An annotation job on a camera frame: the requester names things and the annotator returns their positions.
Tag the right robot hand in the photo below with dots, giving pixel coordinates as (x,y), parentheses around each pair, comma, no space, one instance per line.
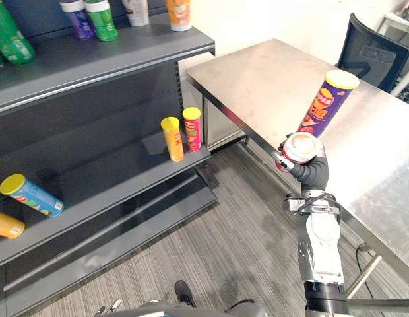
(315,171)

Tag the red gum jar white lid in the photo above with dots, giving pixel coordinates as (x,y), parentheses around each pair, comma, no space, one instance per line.
(301,148)

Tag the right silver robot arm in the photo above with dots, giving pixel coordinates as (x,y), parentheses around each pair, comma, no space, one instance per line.
(323,244)

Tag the purple chips can yellow lid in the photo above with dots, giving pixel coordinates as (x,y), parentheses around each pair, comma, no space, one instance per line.
(323,109)

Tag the red chips can yellow lid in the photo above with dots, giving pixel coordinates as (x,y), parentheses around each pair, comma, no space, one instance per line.
(192,128)

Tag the dark grey metal shelf unit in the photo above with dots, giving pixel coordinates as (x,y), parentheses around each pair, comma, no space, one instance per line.
(92,138)

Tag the green gum jar white lid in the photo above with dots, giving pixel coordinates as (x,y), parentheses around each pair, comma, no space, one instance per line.
(101,20)

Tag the purple gum jar white lid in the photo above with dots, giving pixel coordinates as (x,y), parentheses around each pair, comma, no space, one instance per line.
(78,18)

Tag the blue chips can yellow lid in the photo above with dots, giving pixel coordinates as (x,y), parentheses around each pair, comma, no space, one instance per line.
(29,195)

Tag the orange chips can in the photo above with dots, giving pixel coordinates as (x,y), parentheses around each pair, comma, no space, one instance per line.
(6,226)

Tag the stainless steel table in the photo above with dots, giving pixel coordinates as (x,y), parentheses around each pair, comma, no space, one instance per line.
(323,105)

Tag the black mesh office chair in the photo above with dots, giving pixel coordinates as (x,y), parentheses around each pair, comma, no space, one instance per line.
(369,59)

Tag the robot dark foot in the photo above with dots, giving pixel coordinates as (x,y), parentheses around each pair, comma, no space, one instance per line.
(184,293)

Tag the robot grey body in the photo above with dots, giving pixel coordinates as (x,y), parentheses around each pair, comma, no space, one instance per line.
(198,308)

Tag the orange cup white base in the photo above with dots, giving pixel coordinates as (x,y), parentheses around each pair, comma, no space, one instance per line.
(178,14)

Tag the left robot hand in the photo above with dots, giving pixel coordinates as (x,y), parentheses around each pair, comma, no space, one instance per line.
(109,307)

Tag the green soda bottle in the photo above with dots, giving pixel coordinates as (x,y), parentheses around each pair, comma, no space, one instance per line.
(11,36)

